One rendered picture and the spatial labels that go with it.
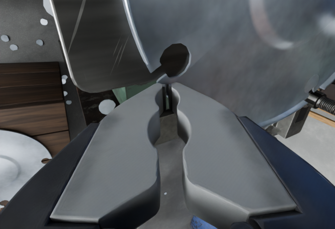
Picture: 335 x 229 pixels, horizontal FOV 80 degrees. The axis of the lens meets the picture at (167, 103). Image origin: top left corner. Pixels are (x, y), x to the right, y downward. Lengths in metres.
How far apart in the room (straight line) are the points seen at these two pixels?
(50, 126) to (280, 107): 0.56
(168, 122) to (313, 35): 0.23
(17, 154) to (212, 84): 0.62
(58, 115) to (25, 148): 0.13
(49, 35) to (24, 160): 0.46
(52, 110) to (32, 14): 0.40
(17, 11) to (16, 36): 0.09
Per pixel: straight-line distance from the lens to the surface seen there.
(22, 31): 0.91
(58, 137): 0.67
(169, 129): 0.36
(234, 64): 0.16
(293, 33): 0.19
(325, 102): 0.34
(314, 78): 0.27
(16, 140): 0.67
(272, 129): 0.25
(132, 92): 0.29
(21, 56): 0.93
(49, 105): 0.61
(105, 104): 0.28
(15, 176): 0.75
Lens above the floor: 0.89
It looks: 49 degrees down
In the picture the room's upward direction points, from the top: 137 degrees clockwise
